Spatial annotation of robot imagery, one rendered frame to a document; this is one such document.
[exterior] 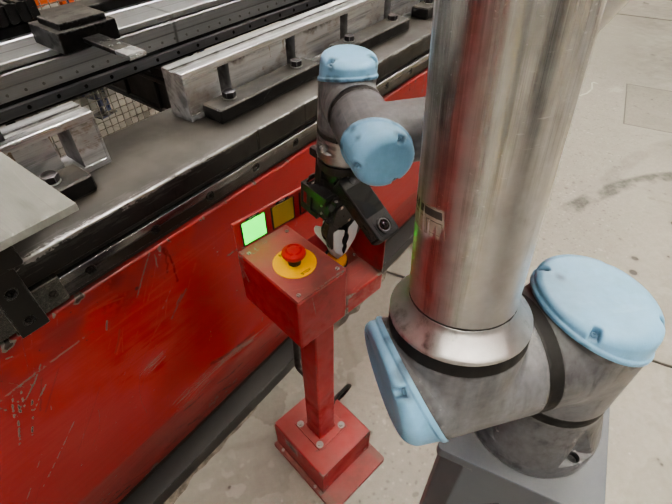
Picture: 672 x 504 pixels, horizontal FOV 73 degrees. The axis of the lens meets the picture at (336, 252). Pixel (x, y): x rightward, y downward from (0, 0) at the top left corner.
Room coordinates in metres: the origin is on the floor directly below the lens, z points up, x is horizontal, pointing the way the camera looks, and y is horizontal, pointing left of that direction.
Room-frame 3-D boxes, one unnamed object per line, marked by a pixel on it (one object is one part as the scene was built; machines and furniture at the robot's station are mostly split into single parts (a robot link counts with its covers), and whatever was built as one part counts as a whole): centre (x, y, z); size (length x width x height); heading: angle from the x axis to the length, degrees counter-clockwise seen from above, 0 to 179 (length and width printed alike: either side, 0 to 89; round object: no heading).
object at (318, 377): (0.57, 0.04, 0.39); 0.05 x 0.05 x 0.54; 44
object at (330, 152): (0.59, -0.01, 0.96); 0.08 x 0.08 x 0.05
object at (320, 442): (0.57, 0.04, 0.13); 0.10 x 0.10 x 0.01; 44
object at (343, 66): (0.58, -0.01, 1.04); 0.09 x 0.08 x 0.11; 15
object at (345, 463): (0.55, 0.02, 0.06); 0.25 x 0.20 x 0.12; 44
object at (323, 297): (0.57, 0.04, 0.75); 0.20 x 0.16 x 0.18; 134
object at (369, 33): (1.26, -0.09, 0.89); 0.30 x 0.05 x 0.03; 143
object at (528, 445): (0.27, -0.24, 0.82); 0.15 x 0.15 x 0.10
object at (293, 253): (0.53, 0.07, 0.79); 0.04 x 0.04 x 0.04
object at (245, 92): (0.94, 0.15, 0.89); 0.30 x 0.05 x 0.03; 143
